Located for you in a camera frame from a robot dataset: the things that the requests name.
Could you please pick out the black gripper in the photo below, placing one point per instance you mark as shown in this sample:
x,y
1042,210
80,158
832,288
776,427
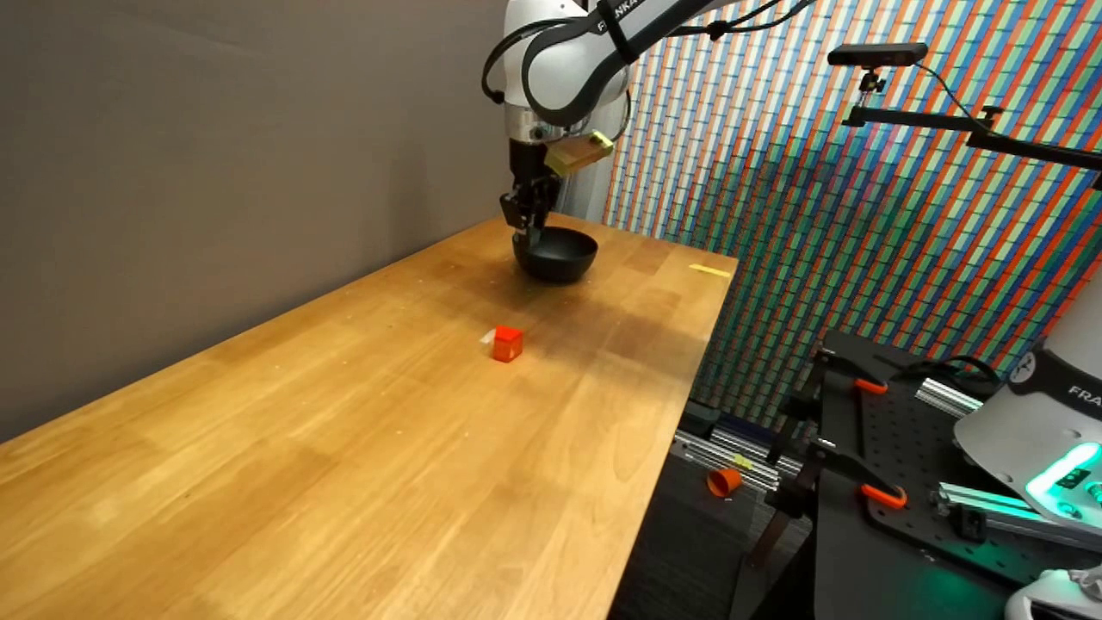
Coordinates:
x,y
530,178

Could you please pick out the orange cube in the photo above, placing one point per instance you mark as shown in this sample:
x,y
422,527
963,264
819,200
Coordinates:
x,y
507,346

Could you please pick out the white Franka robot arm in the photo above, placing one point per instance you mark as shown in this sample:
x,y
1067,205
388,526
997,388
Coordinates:
x,y
571,71

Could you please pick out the black bowl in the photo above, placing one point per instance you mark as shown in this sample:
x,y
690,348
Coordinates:
x,y
563,259

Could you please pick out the yellow tape strip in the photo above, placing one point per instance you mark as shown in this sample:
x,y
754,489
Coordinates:
x,y
709,270

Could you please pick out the orange plastic cup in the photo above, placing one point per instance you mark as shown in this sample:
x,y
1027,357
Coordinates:
x,y
724,479

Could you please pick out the orange black spring clamp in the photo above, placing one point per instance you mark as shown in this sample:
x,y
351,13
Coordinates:
x,y
854,380
872,487

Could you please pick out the black perforated breadboard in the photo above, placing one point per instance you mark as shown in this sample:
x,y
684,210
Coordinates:
x,y
918,458

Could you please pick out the black base platform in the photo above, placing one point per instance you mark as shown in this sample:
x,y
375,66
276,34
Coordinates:
x,y
847,573

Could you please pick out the white plastic housing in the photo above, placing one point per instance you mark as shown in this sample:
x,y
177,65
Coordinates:
x,y
1062,593

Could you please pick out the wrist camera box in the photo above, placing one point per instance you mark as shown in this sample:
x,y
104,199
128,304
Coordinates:
x,y
582,154

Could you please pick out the aluminium extrusion rail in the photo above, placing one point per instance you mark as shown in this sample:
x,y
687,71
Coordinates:
x,y
999,505
951,399
746,454

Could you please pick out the black stereo camera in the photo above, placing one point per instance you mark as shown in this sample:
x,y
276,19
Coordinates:
x,y
878,52

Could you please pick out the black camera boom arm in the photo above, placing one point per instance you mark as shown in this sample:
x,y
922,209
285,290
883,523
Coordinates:
x,y
977,128

